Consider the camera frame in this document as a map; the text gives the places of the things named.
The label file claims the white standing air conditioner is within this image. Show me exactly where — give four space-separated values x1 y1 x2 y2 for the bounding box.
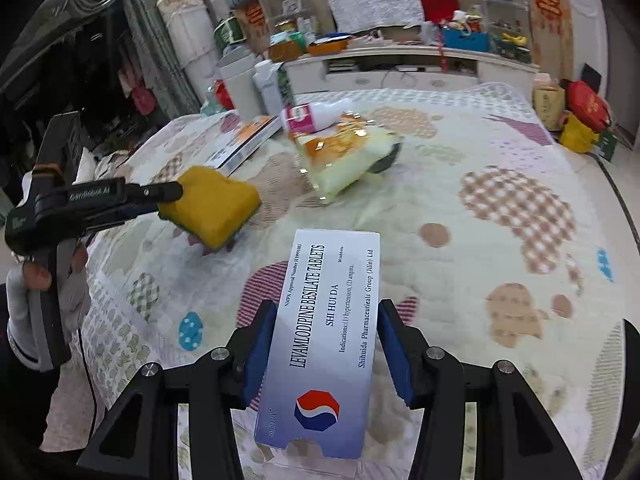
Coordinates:
157 0 226 116

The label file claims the red packet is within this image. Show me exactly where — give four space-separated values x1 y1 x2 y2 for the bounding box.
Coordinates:
212 80 236 111

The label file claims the yellow sponge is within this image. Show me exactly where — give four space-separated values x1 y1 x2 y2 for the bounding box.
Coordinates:
157 165 262 251

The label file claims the white cabinet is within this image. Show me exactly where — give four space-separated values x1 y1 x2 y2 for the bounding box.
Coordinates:
287 45 541 96

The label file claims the black speaker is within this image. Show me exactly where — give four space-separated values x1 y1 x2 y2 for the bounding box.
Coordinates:
582 62 603 96

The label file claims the person's left forearm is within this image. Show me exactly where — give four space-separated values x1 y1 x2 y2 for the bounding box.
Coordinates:
0 280 56 448

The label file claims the green white carton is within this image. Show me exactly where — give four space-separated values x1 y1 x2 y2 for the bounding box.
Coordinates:
214 17 246 51

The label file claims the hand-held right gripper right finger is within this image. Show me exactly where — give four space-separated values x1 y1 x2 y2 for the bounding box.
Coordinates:
377 299 586 480

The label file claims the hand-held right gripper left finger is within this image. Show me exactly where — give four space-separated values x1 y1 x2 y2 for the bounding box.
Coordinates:
75 300 281 480

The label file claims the blue crate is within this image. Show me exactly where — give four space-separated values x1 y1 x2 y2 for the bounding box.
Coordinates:
442 27 491 53

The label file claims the white carton bottle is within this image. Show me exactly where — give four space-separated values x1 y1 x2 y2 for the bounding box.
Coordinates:
252 60 281 116

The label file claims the cardboard box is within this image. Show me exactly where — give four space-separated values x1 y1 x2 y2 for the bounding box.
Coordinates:
531 77 568 131

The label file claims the white medicine box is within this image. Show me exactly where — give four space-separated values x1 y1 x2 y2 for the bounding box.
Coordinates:
254 229 382 461

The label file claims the yellow bag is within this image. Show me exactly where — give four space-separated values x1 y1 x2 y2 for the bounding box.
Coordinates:
559 112 601 153

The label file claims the green box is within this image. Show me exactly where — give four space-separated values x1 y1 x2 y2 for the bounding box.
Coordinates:
595 130 621 162

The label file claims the orange white flat box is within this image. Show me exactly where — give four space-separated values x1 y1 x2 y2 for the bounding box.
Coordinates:
205 115 283 171

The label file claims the white bottle pink label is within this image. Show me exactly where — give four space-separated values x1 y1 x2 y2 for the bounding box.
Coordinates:
280 101 351 133

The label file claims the yellow white snack packet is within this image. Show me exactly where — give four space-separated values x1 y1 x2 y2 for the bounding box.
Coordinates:
292 110 403 196

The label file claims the red bag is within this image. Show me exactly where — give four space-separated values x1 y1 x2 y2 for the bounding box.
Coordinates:
565 80 612 133

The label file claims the red gold hanging scroll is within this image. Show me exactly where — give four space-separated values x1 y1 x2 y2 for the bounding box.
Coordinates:
522 0 576 81

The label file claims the person's left hand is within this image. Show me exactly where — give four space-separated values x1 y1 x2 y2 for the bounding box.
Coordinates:
7 242 93 331

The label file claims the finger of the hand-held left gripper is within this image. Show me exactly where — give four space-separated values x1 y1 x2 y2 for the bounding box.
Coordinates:
122 181 185 206
117 199 163 221

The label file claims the grey curtain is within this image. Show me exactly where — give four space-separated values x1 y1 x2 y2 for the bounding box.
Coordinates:
15 0 201 126

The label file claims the glass shelf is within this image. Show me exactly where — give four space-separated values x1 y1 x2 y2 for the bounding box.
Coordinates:
480 0 533 63

